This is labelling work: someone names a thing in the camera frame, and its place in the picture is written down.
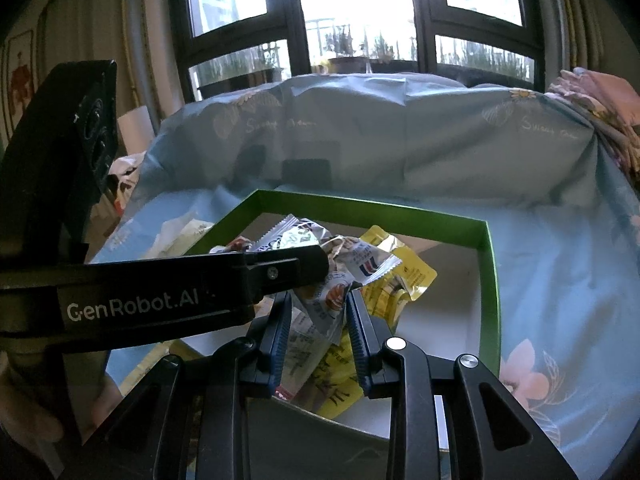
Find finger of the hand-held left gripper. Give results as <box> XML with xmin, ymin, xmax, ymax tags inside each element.
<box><xmin>245</xmin><ymin>244</ymin><xmax>331</xmax><ymax>306</ymax></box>

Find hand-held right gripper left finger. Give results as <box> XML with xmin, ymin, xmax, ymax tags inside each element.
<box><xmin>57</xmin><ymin>290</ymin><xmax>293</xmax><ymax>480</ymax></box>

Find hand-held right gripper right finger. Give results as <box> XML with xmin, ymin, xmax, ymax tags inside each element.
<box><xmin>345</xmin><ymin>290</ymin><xmax>581</xmax><ymax>480</ymax></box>

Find silver snack packet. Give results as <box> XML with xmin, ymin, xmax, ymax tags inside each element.
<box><xmin>250</xmin><ymin>215</ymin><xmax>346</xmax><ymax>261</ymax></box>

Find white snack packet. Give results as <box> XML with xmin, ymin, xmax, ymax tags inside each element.
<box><xmin>295</xmin><ymin>280</ymin><xmax>351</xmax><ymax>346</ymax></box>

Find long yellow snack packet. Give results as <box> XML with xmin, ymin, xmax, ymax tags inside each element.
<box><xmin>300</xmin><ymin>225</ymin><xmax>438</xmax><ymax>418</ymax></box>

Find green cardboard box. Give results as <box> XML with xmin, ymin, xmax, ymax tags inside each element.
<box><xmin>170</xmin><ymin>189</ymin><xmax>502</xmax><ymax>480</ymax></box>

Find person's left hand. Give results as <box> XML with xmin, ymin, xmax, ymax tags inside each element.
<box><xmin>0</xmin><ymin>357</ymin><xmax>123</xmax><ymax>453</ymax></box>

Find white plastic bag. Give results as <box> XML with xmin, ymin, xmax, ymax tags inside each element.
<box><xmin>107</xmin><ymin>152</ymin><xmax>146</xmax><ymax>196</ymax></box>

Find white tissue pack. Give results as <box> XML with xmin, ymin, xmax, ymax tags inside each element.
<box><xmin>150</xmin><ymin>212</ymin><xmax>216</xmax><ymax>261</ymax></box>

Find beige curtain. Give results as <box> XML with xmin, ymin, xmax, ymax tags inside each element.
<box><xmin>117</xmin><ymin>0</ymin><xmax>173</xmax><ymax>111</ymax></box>
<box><xmin>537</xmin><ymin>0</ymin><xmax>616</xmax><ymax>86</ymax></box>

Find light blue folded duvet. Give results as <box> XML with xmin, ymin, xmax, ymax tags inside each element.
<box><xmin>135</xmin><ymin>72</ymin><xmax>616</xmax><ymax>211</ymax></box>

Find light blue floral bedsheet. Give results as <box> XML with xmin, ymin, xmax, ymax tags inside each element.
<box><xmin>87</xmin><ymin>180</ymin><xmax>640</xmax><ymax>480</ymax></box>

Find round plant pot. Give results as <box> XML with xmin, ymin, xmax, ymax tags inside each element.
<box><xmin>327</xmin><ymin>57</ymin><xmax>371</xmax><ymax>75</ymax></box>

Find short dark planter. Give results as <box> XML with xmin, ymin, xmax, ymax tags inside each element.
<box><xmin>370</xmin><ymin>59</ymin><xmax>418</xmax><ymax>75</ymax></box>

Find long dark planter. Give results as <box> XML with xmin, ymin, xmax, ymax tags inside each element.
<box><xmin>435</xmin><ymin>62</ymin><xmax>531</xmax><ymax>86</ymax></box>

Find folded pink clothes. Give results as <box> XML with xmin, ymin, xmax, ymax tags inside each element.
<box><xmin>547</xmin><ymin>67</ymin><xmax>640</xmax><ymax>171</ymax></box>

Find wall poster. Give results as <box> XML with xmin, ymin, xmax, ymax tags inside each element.
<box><xmin>2</xmin><ymin>30</ymin><xmax>38</xmax><ymax>136</ymax></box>

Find black window frame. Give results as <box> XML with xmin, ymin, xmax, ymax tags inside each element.
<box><xmin>167</xmin><ymin>0</ymin><xmax>546</xmax><ymax>103</ymax></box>

